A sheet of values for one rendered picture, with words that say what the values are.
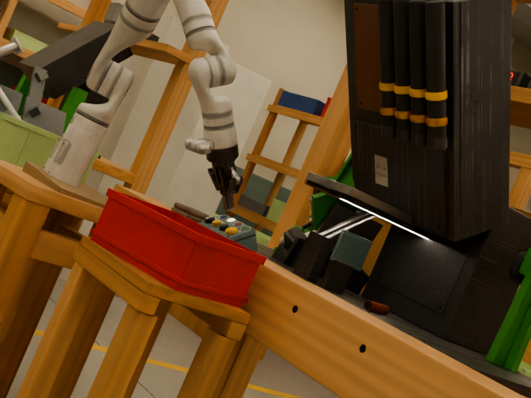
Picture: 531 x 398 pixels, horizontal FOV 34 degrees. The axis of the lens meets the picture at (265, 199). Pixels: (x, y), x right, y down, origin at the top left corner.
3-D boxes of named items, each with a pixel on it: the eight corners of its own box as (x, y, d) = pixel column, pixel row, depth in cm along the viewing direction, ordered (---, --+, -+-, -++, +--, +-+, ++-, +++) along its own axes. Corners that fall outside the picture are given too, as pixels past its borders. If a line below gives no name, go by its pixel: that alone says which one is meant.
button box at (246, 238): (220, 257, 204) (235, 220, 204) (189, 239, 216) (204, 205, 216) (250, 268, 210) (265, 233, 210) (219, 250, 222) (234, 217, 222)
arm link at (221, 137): (183, 148, 199) (179, 122, 197) (225, 137, 205) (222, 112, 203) (202, 155, 192) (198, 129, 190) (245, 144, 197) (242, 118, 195)
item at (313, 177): (346, 200, 185) (352, 186, 185) (303, 183, 198) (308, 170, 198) (458, 252, 208) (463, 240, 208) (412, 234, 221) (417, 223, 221)
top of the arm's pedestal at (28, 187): (24, 199, 202) (32, 183, 202) (-28, 166, 225) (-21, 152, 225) (132, 235, 223) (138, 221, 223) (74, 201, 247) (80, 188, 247)
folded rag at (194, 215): (196, 220, 242) (200, 211, 242) (212, 229, 236) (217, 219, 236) (169, 211, 235) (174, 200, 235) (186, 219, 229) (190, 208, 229)
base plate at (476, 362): (462, 376, 159) (467, 365, 159) (182, 221, 247) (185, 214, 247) (583, 415, 183) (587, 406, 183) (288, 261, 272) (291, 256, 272)
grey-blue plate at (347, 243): (321, 287, 195) (346, 230, 195) (316, 284, 197) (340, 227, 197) (350, 298, 201) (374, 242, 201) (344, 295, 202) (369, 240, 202)
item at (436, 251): (442, 339, 197) (501, 201, 197) (358, 295, 222) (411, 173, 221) (489, 356, 208) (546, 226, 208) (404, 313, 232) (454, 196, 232)
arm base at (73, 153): (50, 176, 218) (81, 116, 217) (41, 167, 225) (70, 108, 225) (82, 190, 223) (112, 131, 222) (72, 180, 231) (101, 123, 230)
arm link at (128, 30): (129, -9, 212) (163, 10, 214) (88, 73, 228) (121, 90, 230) (119, 8, 205) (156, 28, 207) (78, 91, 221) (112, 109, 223)
